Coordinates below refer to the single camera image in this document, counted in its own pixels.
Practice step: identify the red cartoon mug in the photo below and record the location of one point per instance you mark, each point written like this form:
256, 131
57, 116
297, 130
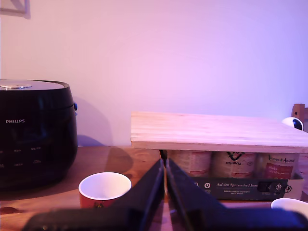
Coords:
103, 186

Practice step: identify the blue Moomin coffee mug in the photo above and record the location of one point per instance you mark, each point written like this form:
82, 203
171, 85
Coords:
291, 207

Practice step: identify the light wooden board shelf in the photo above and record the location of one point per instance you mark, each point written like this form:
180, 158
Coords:
211, 130

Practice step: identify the black Philips rice cooker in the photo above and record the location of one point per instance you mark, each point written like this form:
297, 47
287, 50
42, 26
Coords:
36, 134

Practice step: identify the tin can with black logo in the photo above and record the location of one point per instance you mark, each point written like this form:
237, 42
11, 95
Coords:
234, 164

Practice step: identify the cardboard can tray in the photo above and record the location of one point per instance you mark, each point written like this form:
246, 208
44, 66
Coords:
240, 190

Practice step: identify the tin can with text label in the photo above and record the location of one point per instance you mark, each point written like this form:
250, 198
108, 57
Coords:
192, 162

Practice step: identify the white security camera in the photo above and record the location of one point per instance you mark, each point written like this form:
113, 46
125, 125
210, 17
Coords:
293, 123

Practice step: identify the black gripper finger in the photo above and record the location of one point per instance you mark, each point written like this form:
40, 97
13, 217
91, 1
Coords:
146, 190
185, 190

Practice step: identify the tin can with red label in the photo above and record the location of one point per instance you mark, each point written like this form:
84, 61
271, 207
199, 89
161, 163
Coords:
279, 166

